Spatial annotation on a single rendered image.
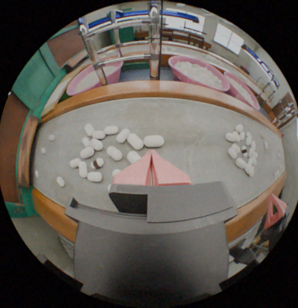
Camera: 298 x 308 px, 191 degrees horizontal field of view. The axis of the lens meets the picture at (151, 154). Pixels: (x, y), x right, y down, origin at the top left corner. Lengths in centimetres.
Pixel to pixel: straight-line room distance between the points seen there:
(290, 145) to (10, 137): 533
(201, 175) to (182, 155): 6
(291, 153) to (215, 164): 461
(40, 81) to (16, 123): 25
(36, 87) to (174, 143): 68
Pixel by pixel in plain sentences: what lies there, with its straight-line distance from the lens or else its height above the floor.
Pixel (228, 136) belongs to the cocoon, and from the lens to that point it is 28.
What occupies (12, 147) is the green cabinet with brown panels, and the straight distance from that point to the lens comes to 56.
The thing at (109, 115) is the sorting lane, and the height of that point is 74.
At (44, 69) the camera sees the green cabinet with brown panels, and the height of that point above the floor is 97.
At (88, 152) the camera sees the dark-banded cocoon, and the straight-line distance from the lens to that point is 23.
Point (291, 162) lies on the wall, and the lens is 475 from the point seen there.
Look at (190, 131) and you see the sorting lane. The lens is 24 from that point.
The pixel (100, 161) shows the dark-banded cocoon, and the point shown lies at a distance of 21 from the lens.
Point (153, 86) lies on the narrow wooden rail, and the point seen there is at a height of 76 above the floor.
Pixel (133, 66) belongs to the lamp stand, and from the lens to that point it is 56.
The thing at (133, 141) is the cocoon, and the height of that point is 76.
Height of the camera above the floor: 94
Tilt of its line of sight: 77 degrees down
